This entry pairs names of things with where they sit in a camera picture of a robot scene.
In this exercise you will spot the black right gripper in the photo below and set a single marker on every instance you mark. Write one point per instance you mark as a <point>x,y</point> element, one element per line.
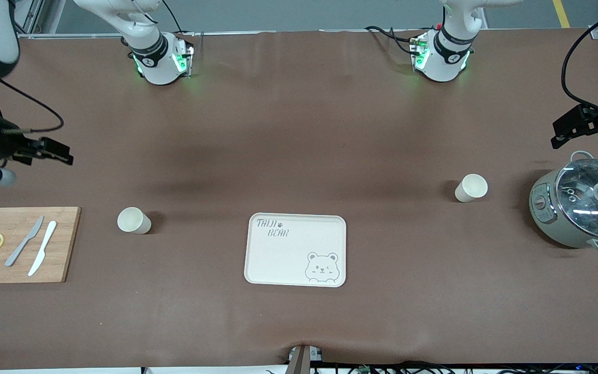
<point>7,142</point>

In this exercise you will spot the white IKEA cup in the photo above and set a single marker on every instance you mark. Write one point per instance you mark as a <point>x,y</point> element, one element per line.
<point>133,221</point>
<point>470,188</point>

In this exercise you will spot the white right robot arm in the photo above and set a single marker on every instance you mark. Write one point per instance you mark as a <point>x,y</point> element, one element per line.
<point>156,57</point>

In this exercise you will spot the glass pot lid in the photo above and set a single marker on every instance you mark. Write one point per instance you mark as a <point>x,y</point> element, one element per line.
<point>589,208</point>

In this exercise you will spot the wooden cutting board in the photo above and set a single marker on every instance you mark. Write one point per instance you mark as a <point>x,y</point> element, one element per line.
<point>65,244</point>

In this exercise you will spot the grey-green cooking pot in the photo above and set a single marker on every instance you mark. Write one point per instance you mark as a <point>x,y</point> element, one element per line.
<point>545,213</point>

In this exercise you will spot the white plastic knife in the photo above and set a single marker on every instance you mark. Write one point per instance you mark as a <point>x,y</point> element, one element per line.
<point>43,246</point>

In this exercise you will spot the grey plastic knife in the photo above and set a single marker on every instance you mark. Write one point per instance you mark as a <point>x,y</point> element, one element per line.
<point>21,244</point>

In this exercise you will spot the cream tray with bear print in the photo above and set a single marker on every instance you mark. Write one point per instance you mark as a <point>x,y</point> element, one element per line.
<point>294,254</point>

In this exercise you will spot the grey table edge mount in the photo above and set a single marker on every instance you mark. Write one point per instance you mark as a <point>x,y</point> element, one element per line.
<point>304,358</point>

